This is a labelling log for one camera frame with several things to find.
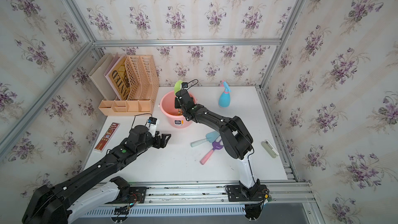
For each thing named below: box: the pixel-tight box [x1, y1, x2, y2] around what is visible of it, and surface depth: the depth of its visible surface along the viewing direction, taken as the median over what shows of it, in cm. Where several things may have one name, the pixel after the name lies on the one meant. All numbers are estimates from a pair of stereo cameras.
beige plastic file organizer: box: [98, 54, 160, 117], surface depth 107 cm
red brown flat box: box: [93, 122, 121, 153], surface depth 93 cm
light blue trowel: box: [190, 130, 221, 148], surface depth 93 cm
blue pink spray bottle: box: [218, 80, 232, 108], surface depth 105 cm
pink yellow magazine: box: [103, 52, 130, 101], surface depth 97 cm
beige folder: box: [88, 52, 118, 101], surface depth 92 cm
